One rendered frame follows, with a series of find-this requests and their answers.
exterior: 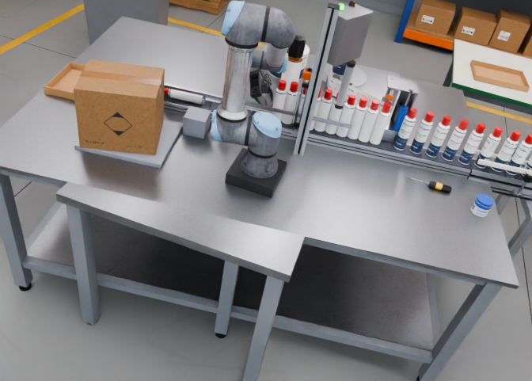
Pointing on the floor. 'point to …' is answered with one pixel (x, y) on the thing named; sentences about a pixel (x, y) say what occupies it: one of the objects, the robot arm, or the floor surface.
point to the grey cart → (123, 3)
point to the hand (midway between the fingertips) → (268, 108)
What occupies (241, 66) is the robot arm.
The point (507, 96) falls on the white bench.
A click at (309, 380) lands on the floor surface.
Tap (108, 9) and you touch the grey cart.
